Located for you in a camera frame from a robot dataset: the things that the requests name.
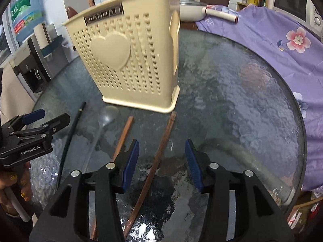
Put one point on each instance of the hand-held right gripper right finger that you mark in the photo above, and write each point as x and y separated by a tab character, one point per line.
193	166

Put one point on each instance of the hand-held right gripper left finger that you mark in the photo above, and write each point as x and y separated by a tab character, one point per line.
130	166

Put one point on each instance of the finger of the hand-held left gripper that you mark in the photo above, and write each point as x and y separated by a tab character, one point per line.
34	116
56	123

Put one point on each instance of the cream perforated utensil holder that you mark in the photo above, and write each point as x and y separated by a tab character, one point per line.
151	55

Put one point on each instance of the person's left hand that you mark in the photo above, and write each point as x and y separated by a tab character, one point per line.
24	181

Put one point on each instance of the black chopstick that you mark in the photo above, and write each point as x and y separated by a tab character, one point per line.
73	128

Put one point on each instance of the beige towel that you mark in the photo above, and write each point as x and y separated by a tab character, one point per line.
15	85

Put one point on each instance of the water dispenser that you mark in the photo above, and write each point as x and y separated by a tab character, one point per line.
27	70

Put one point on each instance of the clear plastic spoon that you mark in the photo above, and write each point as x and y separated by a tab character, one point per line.
108	113

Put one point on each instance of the teal roll holder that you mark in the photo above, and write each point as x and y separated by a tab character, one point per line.
56	44

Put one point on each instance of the blue water jug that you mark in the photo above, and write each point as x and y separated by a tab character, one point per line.
25	15

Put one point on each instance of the clutter under cloth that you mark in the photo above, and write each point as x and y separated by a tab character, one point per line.
307	211

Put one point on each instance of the purple floral cloth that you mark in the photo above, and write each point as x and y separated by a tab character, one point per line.
265	55

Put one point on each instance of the wooden counter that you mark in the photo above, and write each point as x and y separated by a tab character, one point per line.
188	25

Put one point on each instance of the white microwave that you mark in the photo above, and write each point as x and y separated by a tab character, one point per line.
290	5

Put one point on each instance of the window frame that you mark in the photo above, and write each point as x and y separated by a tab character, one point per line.
5	40

